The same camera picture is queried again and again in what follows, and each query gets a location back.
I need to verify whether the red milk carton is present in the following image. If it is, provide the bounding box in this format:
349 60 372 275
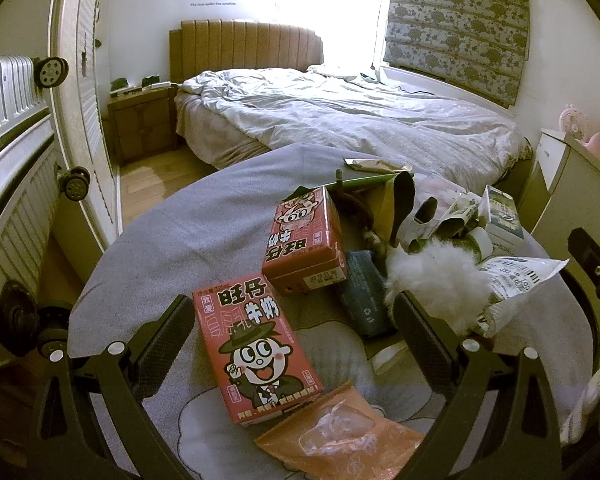
262 186 348 295
193 274 324 426

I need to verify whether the orange plastic wrapper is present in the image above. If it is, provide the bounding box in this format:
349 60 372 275
256 382 424 479

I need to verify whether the green wrapper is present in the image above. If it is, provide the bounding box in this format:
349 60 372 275
325 174 396 193

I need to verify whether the white wardrobe door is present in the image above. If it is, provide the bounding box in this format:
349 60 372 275
47 0 120 250

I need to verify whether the green milk carton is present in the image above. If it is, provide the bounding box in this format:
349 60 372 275
479 185 524 256

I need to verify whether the dark green crumpled packet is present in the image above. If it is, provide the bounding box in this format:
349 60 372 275
340 250 392 341

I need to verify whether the white printed plastic bag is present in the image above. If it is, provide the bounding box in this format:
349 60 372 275
476 256 569 338

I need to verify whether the silver ribbed suitcase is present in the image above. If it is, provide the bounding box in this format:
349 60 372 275
0 55 91 367

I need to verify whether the bed with white duvet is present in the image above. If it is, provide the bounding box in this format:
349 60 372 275
174 65 532 193

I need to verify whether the pink plush toy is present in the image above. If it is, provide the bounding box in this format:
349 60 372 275
558 104 600 160

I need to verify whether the wooden bedside table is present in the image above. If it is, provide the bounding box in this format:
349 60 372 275
108 86 178 166

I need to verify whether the white cabinet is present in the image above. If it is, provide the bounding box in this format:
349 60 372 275
517 128 600 321

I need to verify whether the floral roman window blind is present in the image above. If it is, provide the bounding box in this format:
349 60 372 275
384 0 530 108

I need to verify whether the brown padded headboard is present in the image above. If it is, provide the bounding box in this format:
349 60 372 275
169 20 324 82

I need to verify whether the red milk carton front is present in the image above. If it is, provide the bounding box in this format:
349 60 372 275
193 274 324 426

